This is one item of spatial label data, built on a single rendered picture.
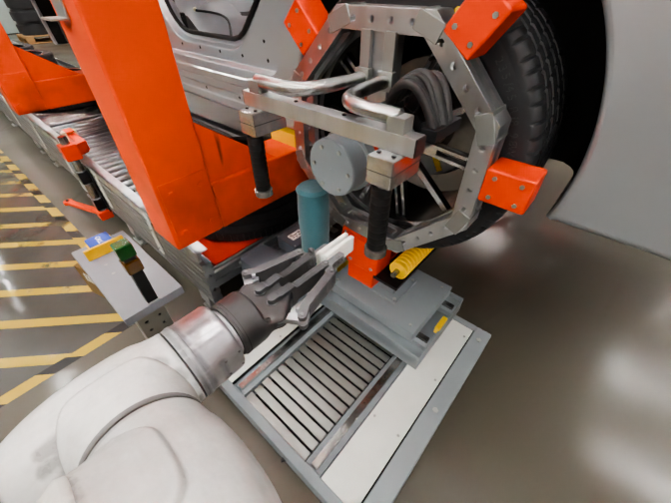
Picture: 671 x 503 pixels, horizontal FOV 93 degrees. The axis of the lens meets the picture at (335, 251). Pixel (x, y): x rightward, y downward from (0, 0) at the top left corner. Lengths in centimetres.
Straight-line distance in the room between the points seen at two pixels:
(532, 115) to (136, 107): 84
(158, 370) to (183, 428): 9
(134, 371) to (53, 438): 7
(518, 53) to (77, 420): 78
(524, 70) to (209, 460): 71
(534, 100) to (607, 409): 117
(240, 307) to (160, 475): 20
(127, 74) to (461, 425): 138
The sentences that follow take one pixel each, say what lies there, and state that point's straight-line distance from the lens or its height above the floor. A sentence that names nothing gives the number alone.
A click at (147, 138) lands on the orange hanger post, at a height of 86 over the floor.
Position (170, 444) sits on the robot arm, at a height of 92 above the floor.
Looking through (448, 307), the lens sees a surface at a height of 17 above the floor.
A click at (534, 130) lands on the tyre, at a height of 94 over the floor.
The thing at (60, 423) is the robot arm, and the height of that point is 88.
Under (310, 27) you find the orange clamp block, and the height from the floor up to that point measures 108.
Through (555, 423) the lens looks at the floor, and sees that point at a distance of 145.
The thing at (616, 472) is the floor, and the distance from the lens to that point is 148.
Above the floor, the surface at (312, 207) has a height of 70.
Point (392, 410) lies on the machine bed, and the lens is 119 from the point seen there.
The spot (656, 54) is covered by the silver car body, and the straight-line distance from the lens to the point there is 77.
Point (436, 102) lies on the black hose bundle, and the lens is 58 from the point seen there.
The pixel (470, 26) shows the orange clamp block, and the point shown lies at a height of 110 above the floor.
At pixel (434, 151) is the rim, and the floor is 84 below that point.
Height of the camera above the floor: 116
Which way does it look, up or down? 41 degrees down
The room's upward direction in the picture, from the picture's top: straight up
